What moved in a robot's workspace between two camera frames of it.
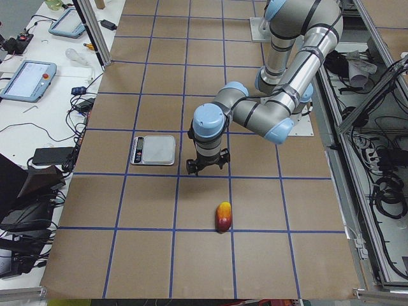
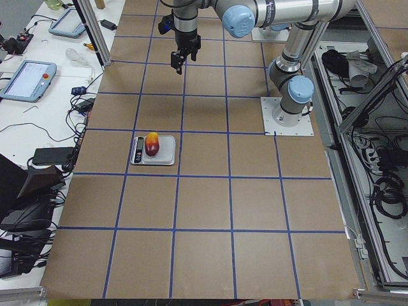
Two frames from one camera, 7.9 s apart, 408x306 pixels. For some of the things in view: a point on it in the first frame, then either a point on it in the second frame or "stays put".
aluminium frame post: x=88 y=11 stays put
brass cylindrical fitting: x=89 y=45 stays put
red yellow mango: x=223 y=217 -> x=152 y=144
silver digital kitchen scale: x=153 y=150 stays put
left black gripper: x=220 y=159 -> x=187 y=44
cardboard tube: x=100 y=4 stays put
